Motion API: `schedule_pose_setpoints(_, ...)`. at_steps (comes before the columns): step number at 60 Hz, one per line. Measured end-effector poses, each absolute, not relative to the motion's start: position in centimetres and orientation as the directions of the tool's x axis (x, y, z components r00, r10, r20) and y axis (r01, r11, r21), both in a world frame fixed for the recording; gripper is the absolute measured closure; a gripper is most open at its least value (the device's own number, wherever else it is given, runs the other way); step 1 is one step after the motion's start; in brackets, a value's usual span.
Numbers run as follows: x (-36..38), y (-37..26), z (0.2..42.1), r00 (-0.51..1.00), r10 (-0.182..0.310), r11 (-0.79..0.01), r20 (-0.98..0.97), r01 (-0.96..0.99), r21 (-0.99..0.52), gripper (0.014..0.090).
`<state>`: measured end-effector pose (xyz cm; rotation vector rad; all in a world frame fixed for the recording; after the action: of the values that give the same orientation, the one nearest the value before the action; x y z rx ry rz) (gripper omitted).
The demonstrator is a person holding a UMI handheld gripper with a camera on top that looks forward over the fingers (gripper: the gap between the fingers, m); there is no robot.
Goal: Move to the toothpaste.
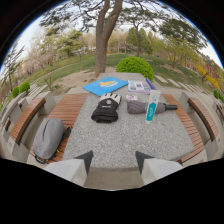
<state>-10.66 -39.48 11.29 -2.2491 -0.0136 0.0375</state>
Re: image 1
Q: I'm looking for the white teal toothpaste tube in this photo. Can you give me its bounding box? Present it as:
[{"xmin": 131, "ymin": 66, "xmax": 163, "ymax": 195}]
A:
[{"xmin": 144, "ymin": 89, "xmax": 162, "ymax": 125}]

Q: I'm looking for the grey backpack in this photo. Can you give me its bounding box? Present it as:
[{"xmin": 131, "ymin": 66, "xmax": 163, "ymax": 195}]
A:
[{"xmin": 32, "ymin": 117, "xmax": 73, "ymax": 165}]

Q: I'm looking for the wooden slatted bench seat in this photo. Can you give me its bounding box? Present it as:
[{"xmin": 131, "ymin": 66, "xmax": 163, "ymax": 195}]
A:
[
  {"xmin": 161, "ymin": 93, "xmax": 206, "ymax": 164},
  {"xmin": 29, "ymin": 92, "xmax": 90, "ymax": 164}
]

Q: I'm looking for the grey folded umbrella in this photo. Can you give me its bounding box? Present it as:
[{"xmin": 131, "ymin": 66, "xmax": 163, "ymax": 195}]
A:
[{"xmin": 125, "ymin": 99, "xmax": 179, "ymax": 115}]

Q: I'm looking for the black white glove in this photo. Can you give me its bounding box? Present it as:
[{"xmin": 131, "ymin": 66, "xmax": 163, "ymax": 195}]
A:
[{"xmin": 90, "ymin": 92, "xmax": 123, "ymax": 124}]

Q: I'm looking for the small pink white packet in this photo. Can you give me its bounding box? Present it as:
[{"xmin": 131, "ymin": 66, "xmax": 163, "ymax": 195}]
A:
[{"xmin": 125, "ymin": 94, "xmax": 138, "ymax": 102}]

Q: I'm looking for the blue book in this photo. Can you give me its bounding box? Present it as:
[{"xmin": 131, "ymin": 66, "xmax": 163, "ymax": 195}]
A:
[{"xmin": 82, "ymin": 76, "xmax": 130, "ymax": 97}]

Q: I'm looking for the small green shrub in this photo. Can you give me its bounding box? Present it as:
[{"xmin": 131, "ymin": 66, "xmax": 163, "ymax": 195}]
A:
[
  {"xmin": 11, "ymin": 86, "xmax": 20, "ymax": 99},
  {"xmin": 18, "ymin": 81, "xmax": 31, "ymax": 94}
]

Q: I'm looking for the round green bush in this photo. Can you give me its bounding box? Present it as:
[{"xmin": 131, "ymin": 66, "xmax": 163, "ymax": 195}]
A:
[{"xmin": 115, "ymin": 55, "xmax": 155, "ymax": 83}]

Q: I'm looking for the large tree trunk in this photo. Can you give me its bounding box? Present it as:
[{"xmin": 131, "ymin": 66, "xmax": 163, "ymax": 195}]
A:
[{"xmin": 94, "ymin": 0, "xmax": 124, "ymax": 78}]

